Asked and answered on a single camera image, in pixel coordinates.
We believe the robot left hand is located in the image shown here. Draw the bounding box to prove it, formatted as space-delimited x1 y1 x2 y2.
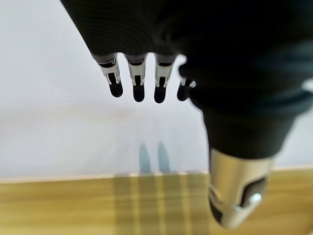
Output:
60 0 313 230

